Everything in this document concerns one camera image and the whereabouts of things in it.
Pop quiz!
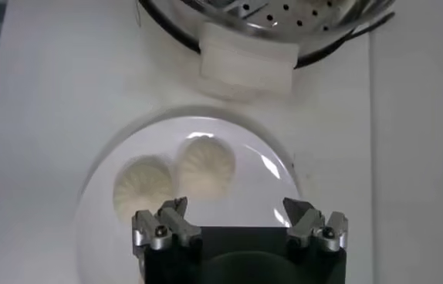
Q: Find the white steamed baozi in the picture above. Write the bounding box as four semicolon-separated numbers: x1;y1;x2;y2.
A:
175;135;237;200
112;156;175;225

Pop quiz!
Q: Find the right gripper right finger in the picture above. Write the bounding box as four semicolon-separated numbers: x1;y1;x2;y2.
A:
282;197;349;253

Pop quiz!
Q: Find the white electric cooker pot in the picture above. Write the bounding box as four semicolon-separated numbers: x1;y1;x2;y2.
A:
136;0;396;96

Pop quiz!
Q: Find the white round plate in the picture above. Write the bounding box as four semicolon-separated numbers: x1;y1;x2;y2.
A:
75;115;302;284

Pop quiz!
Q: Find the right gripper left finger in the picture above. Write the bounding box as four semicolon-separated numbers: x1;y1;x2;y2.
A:
131;196;203;256

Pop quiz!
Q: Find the stainless steel steamer basket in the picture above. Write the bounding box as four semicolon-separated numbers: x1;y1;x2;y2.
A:
140;0;396;43

